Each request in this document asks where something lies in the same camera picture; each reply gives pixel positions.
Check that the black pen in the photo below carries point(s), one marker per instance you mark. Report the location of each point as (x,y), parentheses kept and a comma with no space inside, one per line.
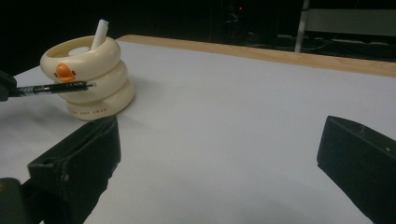
(56,88)

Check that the white pen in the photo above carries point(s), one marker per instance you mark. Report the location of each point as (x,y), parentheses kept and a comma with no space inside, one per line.
(100,34)

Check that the grey metal stand frame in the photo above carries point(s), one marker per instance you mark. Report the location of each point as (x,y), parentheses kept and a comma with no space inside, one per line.
(348,21)

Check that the cream ringed duck pen holder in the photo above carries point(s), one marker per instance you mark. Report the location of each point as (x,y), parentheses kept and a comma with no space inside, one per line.
(99,77)

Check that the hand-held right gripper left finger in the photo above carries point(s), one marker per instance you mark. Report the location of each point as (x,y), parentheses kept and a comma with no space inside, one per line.
(77,168)

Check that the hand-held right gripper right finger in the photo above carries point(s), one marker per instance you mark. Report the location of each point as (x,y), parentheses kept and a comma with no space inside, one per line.
(361,165)

